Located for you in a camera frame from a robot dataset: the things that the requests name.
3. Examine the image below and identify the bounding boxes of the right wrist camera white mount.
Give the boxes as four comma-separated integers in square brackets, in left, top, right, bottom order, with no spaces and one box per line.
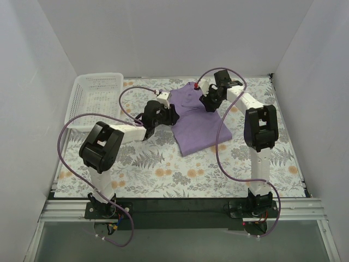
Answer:
[194,79,210,96]

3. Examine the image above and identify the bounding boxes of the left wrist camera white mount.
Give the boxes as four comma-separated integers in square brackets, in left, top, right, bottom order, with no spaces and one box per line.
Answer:
[156,91,171,109]

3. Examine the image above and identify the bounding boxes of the white plastic basket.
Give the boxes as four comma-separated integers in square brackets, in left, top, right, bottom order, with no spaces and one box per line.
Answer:
[64,73,124,122]

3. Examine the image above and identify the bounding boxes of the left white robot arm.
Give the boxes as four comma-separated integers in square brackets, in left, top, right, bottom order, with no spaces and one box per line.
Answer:
[79,100,179,218]

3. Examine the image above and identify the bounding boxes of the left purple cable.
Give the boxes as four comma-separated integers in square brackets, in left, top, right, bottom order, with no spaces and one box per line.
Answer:
[57,87,161,248]

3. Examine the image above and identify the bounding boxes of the aluminium frame rail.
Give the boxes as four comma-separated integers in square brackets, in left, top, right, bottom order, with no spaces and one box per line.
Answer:
[25,198,340,261]

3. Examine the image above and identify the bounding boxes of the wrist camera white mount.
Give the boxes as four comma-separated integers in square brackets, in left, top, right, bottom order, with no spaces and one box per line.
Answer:
[156,91,171,109]
[194,79,210,96]

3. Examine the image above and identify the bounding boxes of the purple t shirt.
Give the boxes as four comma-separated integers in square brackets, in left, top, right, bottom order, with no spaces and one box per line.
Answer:
[170,82,221,157]

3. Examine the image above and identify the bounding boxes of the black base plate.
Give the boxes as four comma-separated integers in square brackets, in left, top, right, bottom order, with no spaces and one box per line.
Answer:
[84,198,281,233]

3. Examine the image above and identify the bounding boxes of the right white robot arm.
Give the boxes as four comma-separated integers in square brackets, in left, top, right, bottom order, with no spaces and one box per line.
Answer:
[194,67,279,217]

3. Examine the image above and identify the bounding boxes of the floral table cloth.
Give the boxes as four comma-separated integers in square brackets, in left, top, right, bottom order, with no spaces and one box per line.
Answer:
[53,77,306,198]

